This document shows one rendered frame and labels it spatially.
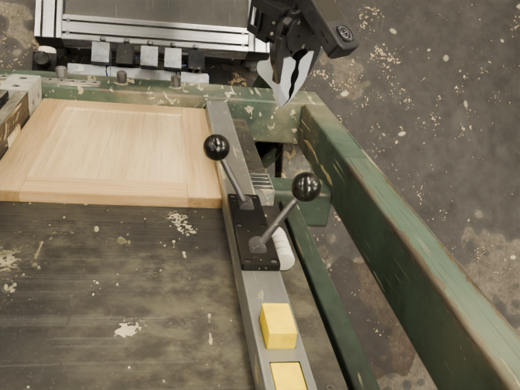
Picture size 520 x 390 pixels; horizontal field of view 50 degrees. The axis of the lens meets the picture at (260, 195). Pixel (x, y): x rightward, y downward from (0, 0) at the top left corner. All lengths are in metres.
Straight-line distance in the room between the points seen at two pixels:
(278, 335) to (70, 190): 0.47
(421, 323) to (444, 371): 0.08
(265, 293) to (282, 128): 0.80
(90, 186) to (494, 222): 2.02
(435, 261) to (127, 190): 0.49
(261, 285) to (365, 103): 1.85
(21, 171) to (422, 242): 0.65
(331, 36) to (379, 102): 1.76
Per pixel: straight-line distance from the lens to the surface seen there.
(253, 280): 0.68
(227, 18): 2.20
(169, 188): 0.94
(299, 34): 0.78
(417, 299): 0.78
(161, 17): 2.18
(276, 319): 0.59
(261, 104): 1.38
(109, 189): 0.93
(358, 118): 2.43
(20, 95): 1.22
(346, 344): 0.76
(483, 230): 2.62
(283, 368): 0.57
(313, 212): 1.13
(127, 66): 1.55
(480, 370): 0.66
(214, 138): 0.78
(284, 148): 1.48
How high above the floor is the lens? 2.21
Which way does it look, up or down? 78 degrees down
